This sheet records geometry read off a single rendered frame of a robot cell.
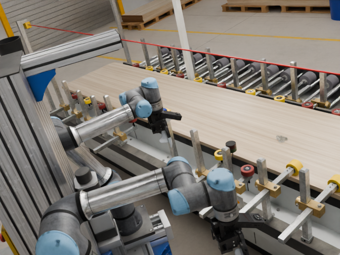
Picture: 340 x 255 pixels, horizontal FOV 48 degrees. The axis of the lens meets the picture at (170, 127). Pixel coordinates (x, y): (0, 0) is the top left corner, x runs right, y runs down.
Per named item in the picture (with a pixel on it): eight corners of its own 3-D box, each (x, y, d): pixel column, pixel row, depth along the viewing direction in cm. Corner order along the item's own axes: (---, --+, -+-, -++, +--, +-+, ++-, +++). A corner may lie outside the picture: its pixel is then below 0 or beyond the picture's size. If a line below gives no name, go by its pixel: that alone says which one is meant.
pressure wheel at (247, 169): (250, 188, 232) (248, 173, 227) (240, 183, 238) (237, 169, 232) (258, 181, 236) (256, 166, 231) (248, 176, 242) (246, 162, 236)
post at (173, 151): (179, 176, 273) (165, 122, 251) (174, 174, 276) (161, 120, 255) (183, 173, 275) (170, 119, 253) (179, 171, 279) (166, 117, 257)
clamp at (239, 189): (240, 195, 226) (239, 188, 223) (223, 186, 235) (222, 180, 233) (246, 189, 228) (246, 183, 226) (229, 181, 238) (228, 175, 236)
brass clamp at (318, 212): (319, 219, 184) (319, 211, 182) (294, 208, 194) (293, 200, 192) (326, 211, 188) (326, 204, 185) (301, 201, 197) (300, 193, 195)
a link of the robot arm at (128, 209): (114, 222, 181) (106, 200, 174) (107, 206, 192) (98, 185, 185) (138, 211, 184) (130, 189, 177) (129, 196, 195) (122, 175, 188)
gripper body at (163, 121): (150, 129, 197) (144, 108, 191) (165, 123, 198) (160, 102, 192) (153, 135, 190) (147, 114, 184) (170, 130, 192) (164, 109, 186)
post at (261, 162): (269, 228, 221) (261, 161, 198) (264, 225, 224) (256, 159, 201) (272, 224, 223) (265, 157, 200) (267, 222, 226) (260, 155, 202)
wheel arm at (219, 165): (179, 202, 235) (178, 197, 233) (175, 200, 237) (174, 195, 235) (226, 165, 257) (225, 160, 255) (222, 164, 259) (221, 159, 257)
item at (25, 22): (54, 112, 419) (17, 22, 370) (51, 110, 425) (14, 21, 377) (64, 107, 424) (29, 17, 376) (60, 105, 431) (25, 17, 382)
